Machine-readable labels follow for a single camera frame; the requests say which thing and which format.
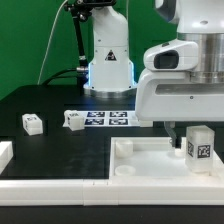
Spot white cable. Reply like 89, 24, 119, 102
37, 0, 69, 86

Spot black cables at base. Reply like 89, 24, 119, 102
42, 67, 90, 87

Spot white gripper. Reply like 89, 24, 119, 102
135, 69, 224, 147

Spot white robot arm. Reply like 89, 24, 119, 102
84, 0, 224, 136

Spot black camera stand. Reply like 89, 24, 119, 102
64, 0, 116, 88

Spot white U-shaped fence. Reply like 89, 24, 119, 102
0, 139, 224, 207

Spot white square tabletop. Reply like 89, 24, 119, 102
110, 137, 224, 178

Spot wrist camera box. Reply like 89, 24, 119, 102
143, 39, 199, 71

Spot fiducial marker sheet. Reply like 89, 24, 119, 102
73, 111, 139, 127

